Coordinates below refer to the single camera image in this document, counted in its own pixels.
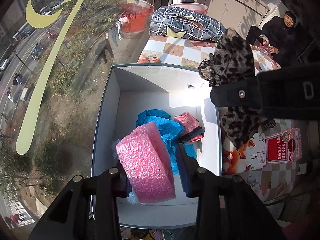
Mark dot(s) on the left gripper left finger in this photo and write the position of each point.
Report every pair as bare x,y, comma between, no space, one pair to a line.
85,208

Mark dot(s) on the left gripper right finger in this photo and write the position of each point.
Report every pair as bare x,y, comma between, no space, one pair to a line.
227,207

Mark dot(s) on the leopard print scrunchie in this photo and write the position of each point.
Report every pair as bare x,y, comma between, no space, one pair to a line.
232,62

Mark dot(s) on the pink bubble wrap block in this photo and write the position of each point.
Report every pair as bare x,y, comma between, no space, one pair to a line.
146,161

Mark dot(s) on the pink knit sock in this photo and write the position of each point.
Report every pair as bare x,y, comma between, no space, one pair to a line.
192,129

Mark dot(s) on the blue plastic shoe cover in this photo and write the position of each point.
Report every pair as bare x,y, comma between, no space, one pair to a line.
168,129

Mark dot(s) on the checkered floral tablecloth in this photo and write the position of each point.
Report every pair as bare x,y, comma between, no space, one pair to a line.
168,59

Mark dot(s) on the light blue fluffy cloth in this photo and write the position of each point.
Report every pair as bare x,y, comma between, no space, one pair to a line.
125,183

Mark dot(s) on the red patterned cardboard box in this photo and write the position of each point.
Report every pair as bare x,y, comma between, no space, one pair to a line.
284,147

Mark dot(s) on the orange floral tissue pack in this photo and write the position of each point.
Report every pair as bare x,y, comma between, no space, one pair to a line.
250,156

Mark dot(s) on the seated person in black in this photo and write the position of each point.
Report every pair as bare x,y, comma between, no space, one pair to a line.
284,38

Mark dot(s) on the white cabinet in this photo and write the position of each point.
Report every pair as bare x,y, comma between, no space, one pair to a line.
237,14

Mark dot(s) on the white open storage box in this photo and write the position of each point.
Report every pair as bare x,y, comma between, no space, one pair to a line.
128,92

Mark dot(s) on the pink plastic basin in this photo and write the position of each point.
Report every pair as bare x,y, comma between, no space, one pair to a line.
197,7

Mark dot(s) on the dark plaid pillow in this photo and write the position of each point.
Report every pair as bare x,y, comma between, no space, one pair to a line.
187,24

